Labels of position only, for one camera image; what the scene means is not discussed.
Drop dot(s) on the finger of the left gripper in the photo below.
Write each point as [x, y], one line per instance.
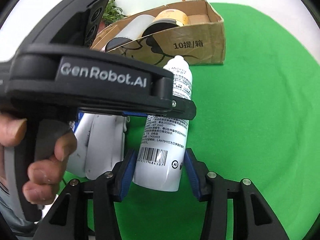
[180, 109]

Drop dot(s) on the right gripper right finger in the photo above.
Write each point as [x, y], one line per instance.
[196, 172]

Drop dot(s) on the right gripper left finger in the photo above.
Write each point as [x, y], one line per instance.
[124, 175]

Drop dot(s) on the white spray bottle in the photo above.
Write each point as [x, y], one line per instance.
[161, 153]

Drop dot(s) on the white device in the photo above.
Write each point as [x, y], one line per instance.
[101, 140]

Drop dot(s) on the white handheld fan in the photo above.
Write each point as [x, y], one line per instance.
[131, 32]

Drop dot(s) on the silver metal tin can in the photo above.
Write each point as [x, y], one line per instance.
[166, 19]

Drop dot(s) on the grey sleeve forearm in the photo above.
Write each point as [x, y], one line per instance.
[17, 225]

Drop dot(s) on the large open cardboard box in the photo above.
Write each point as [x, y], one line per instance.
[201, 41]

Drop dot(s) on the green table cloth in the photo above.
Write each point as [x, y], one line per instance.
[258, 115]

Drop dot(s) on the potted green plant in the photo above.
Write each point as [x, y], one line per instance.
[112, 13]

